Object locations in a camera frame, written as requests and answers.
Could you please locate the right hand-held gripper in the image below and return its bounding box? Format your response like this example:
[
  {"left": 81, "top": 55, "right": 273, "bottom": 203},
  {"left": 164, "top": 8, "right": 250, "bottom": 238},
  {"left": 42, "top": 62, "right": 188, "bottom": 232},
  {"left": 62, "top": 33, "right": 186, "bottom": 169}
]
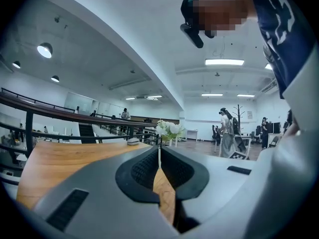
[{"left": 228, "top": 151, "right": 250, "bottom": 161}]

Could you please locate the person's right forearm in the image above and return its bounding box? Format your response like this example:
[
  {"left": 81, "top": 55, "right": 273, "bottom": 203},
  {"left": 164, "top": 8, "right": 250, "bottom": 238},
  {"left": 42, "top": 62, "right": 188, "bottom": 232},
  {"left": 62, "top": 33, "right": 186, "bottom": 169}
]
[{"left": 286, "top": 119, "right": 303, "bottom": 139}]

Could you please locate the white flower bouquet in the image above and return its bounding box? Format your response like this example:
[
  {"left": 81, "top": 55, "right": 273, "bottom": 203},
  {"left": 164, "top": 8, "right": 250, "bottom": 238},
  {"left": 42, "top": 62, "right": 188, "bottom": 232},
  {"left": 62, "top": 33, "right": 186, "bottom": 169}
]
[{"left": 155, "top": 119, "right": 186, "bottom": 142}]

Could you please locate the person's head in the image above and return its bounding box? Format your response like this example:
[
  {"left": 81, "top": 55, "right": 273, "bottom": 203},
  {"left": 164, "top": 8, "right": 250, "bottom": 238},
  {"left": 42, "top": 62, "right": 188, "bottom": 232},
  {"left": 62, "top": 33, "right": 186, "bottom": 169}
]
[{"left": 186, "top": 0, "right": 257, "bottom": 38}]

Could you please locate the black coat rack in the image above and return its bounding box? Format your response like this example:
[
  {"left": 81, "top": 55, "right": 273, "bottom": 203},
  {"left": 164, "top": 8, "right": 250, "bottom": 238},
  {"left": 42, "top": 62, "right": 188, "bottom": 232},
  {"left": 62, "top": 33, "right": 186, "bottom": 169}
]
[{"left": 233, "top": 104, "right": 247, "bottom": 135}]

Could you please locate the navy shirt with white print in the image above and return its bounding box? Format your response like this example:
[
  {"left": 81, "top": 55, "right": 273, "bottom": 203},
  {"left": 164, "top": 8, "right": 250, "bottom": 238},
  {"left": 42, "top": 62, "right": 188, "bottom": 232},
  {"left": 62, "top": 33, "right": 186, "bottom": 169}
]
[{"left": 249, "top": 0, "right": 319, "bottom": 100}]

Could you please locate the black head-worn camera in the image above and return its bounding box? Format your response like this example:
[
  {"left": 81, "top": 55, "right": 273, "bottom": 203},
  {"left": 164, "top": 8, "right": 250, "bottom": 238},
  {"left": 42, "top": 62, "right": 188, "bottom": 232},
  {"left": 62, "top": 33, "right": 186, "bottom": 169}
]
[{"left": 179, "top": 0, "right": 215, "bottom": 49}]

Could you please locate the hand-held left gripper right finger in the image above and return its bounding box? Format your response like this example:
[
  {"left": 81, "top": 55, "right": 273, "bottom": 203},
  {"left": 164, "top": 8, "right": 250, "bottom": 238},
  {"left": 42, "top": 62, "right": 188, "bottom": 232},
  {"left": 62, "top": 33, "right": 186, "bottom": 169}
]
[{"left": 160, "top": 145, "right": 259, "bottom": 225}]

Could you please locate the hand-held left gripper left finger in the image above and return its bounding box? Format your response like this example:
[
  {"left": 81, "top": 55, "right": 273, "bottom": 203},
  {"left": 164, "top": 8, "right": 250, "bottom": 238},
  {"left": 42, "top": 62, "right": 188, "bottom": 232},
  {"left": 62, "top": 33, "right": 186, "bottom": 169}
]
[{"left": 33, "top": 145, "right": 180, "bottom": 239}]

